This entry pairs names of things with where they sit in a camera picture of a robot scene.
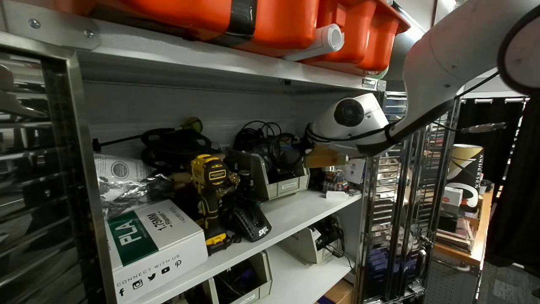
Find crumpled clear plastic bag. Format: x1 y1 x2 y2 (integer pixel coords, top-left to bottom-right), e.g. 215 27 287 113
95 171 176 220

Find gray bin with black contents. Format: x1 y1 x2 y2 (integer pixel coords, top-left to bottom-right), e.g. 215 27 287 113
277 215 346 267

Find white tape roll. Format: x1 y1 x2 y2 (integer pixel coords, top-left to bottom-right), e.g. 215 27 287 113
448 181 481 215

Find black battery charger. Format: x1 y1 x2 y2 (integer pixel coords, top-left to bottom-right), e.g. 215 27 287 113
228 200 274 245

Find gray bin with dark contents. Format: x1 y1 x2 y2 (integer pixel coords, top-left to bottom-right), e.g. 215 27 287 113
210 250 275 304

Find wooden table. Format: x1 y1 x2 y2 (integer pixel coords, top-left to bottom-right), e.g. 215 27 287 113
431 186 498 274

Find small orange plastic bin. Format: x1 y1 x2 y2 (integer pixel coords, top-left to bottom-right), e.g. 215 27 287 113
360 0 412 73
316 0 378 64

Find large orange plastic bin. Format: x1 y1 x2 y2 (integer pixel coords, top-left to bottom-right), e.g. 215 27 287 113
90 0 323 54

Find tangled black cables bundle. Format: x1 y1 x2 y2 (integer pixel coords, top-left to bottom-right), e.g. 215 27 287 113
232 118 286 171

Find small brown cardboard box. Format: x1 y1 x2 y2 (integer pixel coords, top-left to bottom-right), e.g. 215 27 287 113
323 279 358 304

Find black strap on bin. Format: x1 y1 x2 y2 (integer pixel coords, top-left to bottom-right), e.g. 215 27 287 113
226 0 260 36

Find cream round shade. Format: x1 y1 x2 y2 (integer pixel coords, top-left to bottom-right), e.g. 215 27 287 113
446 142 486 183

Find white plastic tube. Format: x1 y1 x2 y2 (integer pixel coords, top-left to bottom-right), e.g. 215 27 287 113
282 22 346 63

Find black tool with green knob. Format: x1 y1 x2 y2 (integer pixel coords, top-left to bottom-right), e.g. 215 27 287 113
90 115 215 173

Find small dark jar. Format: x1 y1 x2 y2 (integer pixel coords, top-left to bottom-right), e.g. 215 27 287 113
319 167 341 194

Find black curtain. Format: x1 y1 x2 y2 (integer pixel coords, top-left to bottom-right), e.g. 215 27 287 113
458 97 540 279

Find white respirator mask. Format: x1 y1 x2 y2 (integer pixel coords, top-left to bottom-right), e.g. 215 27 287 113
93 152 151 186

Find chrome wire rack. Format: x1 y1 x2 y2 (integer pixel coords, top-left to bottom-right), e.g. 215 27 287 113
360 91 461 304

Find gray labelled storage bin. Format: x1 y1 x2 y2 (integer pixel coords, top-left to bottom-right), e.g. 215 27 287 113
223 145 314 203

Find white box green PLA label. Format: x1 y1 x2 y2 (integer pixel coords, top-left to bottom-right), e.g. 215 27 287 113
105 198 211 304

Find yellow black cordless drill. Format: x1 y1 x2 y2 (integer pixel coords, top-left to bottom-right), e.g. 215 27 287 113
169 152 243 255

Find metal shelf unit white boards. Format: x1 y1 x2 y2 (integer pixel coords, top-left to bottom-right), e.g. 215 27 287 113
0 0 390 304

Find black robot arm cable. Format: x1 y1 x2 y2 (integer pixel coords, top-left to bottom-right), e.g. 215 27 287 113
360 69 508 159

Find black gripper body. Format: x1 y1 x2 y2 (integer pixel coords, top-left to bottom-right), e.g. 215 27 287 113
282 132 318 173

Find white box red label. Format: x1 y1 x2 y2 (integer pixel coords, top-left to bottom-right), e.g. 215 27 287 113
343 159 368 186

